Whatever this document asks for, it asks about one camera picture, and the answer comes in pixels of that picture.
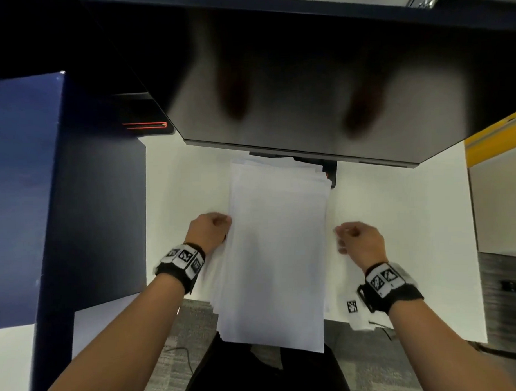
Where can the white tag with black marker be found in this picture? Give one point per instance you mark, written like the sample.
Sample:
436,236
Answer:
352,308

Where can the black left wrist tracker band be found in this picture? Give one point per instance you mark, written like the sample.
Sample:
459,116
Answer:
182,263

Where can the person's left hand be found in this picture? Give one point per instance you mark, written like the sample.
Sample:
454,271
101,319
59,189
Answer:
206,231

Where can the person's left fingers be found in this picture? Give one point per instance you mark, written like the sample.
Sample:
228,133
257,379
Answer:
221,220

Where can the person's black trousers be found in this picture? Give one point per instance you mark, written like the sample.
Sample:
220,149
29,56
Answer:
256,379

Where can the black right wrist tracker band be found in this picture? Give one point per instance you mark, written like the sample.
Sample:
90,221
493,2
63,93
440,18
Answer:
388,286

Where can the person's right fingers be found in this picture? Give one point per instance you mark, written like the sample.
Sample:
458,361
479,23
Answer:
344,233

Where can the black device with red stripe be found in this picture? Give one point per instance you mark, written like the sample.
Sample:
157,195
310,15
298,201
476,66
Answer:
147,117

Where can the yellow panel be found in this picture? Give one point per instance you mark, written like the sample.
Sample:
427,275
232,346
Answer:
496,140

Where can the dark blue partition panel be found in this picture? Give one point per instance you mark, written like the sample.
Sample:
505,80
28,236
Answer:
51,200

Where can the person's right forearm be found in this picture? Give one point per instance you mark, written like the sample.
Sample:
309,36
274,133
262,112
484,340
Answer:
441,351

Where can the person's left forearm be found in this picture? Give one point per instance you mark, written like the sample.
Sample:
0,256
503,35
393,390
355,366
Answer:
119,346

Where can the stack of white paper sheets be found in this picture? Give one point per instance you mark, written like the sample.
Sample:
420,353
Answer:
277,251

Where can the black computer monitor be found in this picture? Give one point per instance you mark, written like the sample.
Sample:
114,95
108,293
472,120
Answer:
304,73

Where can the black wrist tracker band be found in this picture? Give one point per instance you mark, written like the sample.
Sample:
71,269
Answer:
388,286
182,263

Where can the person's right hand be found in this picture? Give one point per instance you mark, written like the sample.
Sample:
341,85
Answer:
364,245

